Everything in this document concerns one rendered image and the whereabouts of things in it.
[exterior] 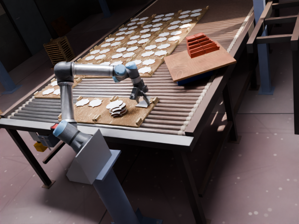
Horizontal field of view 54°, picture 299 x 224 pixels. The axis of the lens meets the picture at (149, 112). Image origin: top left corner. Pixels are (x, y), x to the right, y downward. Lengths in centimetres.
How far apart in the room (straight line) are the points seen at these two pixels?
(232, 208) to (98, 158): 124
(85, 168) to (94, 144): 16
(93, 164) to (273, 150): 180
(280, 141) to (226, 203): 88
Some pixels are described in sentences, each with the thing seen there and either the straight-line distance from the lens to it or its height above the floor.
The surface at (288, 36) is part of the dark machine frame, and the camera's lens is 270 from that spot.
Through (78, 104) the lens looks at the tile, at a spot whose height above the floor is 95.
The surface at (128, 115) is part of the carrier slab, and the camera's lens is 222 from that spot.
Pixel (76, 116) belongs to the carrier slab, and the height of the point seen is 94.
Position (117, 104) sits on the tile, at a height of 100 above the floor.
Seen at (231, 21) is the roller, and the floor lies 91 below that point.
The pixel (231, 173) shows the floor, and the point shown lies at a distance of 284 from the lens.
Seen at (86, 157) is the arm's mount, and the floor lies 104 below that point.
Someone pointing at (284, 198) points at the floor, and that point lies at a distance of 264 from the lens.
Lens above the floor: 208
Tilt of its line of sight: 32 degrees down
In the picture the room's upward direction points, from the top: 19 degrees counter-clockwise
